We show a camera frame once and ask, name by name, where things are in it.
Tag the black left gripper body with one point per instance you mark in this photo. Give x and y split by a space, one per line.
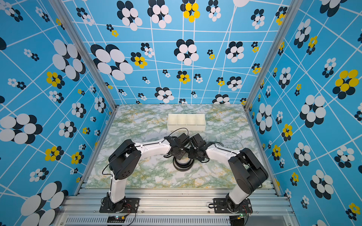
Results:
181 153

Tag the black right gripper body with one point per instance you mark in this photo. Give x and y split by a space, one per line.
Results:
193 153

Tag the black leather belt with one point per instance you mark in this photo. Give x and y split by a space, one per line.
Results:
182 167

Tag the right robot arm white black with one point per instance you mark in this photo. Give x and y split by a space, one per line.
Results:
247 170

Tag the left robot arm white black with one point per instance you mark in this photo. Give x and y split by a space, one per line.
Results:
123 161

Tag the white compartment storage box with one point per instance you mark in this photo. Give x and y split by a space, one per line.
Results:
192 122

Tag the right green circuit board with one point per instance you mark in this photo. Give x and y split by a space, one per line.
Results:
237 220

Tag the green circuit board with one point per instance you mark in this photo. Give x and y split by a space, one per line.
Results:
237 220
116 219

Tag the left green circuit board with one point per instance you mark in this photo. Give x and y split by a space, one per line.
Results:
116 219

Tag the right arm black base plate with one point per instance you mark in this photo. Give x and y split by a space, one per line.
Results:
227 206

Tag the aluminium front frame rail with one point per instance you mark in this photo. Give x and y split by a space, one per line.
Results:
176 207

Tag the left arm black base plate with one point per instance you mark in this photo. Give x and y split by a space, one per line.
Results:
126 205

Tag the right aluminium corner post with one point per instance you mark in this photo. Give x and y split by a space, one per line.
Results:
290 16

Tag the aluminium corner post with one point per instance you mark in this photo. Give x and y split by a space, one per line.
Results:
77 41
290 16

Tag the left aluminium corner post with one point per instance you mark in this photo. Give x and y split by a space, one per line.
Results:
77 41

